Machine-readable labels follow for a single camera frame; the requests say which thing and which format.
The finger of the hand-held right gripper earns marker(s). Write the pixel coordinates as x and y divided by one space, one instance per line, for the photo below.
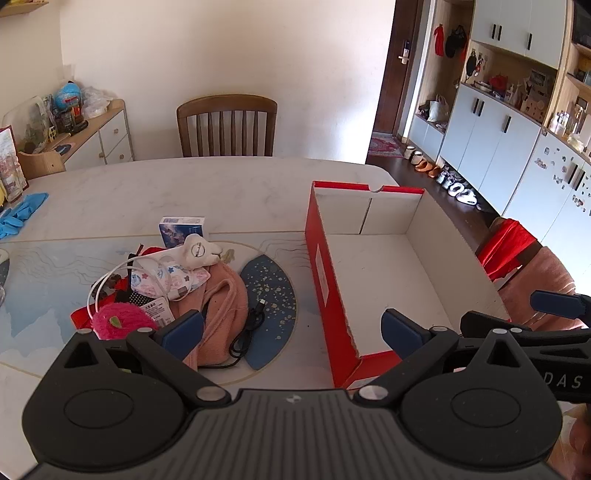
554 302
480 321

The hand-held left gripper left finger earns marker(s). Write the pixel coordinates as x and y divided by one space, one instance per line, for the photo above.
182 330

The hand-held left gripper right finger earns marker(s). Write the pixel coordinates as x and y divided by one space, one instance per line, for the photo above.
401 332

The white labelled packet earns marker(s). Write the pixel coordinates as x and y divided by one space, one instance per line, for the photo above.
157 310

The pink fleece cloth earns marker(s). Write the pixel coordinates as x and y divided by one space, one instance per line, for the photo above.
221 304

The star-patterned soft packet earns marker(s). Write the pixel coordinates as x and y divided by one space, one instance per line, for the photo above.
175 279

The black polka dot item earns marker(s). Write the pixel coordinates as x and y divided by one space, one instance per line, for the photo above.
134 300

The pink round plush toy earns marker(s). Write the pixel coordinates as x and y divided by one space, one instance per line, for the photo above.
124 321

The white plush toy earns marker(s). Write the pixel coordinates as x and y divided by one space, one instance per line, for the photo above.
198 251

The red shoe box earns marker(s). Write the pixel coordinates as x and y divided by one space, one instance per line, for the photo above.
323 286

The red cloth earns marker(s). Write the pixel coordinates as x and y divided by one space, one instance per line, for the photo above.
81 318

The pink towel on chair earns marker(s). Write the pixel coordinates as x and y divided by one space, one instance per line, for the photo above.
540 281

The red garment on chair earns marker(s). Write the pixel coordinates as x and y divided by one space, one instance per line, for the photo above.
508 249

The wooden chair with draped cloths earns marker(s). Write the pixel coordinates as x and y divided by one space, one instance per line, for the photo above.
496 224

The blue printed box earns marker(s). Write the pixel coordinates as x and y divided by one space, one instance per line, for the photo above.
180 230

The row of shoes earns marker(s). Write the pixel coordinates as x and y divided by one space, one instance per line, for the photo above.
461 191

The red patterned rug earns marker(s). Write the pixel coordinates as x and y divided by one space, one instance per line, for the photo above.
383 145

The blue rubber glove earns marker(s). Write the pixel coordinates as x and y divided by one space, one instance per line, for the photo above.
30 205
9 227

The white sideboard with wooden top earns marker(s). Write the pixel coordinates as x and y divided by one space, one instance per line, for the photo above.
113 134

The white tote bag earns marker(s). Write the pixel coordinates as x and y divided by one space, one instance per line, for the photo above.
438 110

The light wooden child chair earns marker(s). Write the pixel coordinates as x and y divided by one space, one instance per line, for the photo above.
39 164

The brown wooden slat-back chair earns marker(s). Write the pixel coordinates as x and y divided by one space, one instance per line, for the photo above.
226 104

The printed picture box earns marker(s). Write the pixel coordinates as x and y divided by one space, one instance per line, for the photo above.
9 166

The dark glass jar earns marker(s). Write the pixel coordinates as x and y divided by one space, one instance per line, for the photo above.
67 121

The dark brown door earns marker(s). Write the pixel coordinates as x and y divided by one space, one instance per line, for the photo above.
392 92

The clear plastic bag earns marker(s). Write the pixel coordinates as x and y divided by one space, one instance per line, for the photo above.
97 104

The clear plastic container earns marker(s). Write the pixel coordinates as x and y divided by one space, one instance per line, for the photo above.
27 124

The blue ball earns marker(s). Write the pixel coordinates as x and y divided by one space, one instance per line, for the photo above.
67 94

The red hanging ornament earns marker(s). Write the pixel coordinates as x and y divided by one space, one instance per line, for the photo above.
438 39

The white and wood wall cabinet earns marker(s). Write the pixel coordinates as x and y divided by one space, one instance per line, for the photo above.
498 152

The wooden wall shelf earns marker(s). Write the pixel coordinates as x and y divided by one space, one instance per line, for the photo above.
23 9

